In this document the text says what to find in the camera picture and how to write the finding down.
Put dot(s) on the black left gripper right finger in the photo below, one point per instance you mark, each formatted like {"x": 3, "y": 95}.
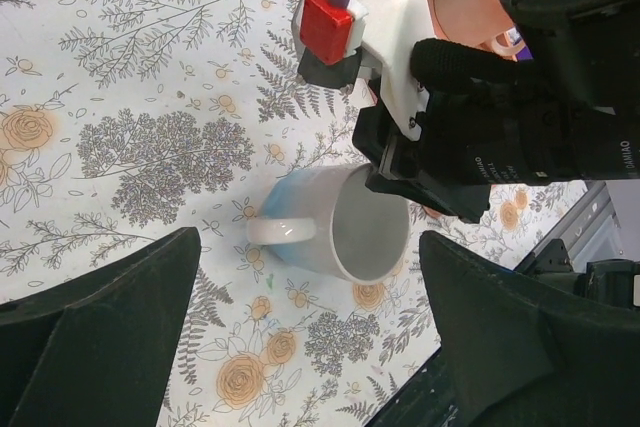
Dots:
{"x": 530, "y": 337}

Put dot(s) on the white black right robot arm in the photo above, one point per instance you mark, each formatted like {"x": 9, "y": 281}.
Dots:
{"x": 589, "y": 50}

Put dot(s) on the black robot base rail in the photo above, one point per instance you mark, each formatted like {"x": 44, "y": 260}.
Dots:
{"x": 550, "y": 297}

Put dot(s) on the peach pink mug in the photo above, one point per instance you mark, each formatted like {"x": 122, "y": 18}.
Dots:
{"x": 481, "y": 24}

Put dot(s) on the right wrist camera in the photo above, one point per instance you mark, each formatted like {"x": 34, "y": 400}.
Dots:
{"x": 338, "y": 42}

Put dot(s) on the blue white gradient mug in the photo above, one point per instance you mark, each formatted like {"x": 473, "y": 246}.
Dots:
{"x": 325, "y": 220}

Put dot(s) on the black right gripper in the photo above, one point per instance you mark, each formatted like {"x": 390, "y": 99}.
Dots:
{"x": 488, "y": 121}

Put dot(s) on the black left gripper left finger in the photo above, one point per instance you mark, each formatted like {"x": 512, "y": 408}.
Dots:
{"x": 98, "y": 350}

